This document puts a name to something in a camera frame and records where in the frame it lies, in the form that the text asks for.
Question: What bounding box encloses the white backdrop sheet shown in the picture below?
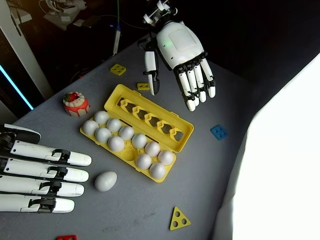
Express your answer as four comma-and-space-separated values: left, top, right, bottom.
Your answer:
212, 51, 320, 240

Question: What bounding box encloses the grey table cloth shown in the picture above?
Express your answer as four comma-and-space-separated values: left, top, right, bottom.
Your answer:
0, 34, 251, 240

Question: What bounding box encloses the cyan light strip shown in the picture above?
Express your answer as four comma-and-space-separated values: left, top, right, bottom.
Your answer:
0, 64, 35, 111

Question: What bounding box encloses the yellow triangle three-hole block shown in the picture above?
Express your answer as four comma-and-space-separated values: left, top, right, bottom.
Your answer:
169, 206, 192, 231

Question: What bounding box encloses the red white strawberry cake toy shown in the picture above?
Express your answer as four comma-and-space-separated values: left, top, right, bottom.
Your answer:
62, 91, 91, 118

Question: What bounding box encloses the white upright panel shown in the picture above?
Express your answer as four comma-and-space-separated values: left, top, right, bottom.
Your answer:
0, 0, 54, 101

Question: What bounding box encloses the white toy egg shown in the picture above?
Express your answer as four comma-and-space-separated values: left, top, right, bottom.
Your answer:
94, 127, 112, 144
135, 153, 153, 170
144, 141, 161, 158
118, 125, 135, 141
131, 133, 148, 150
105, 117, 123, 133
93, 110, 110, 126
94, 170, 118, 193
149, 162, 167, 180
157, 150, 175, 166
82, 120, 100, 136
107, 135, 126, 153

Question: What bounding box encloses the blue square four-hole block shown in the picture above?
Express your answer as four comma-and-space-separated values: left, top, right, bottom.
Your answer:
210, 124, 229, 141

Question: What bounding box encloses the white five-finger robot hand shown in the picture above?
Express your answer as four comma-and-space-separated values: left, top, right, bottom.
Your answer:
142, 20, 217, 113
0, 123, 93, 215

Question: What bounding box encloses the thin green cable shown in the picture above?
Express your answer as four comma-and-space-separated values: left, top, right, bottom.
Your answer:
98, 0, 151, 31

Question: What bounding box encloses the white electronic device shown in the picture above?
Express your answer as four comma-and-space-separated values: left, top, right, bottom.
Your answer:
38, 0, 87, 29

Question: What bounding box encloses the yellow egg carton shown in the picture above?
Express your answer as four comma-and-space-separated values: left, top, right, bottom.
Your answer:
79, 83, 195, 184

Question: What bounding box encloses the yellow square four-hole block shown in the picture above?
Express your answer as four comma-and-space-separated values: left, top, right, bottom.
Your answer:
109, 63, 127, 76

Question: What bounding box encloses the white adapter stick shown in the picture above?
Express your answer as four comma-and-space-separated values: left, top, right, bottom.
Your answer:
112, 22, 123, 56

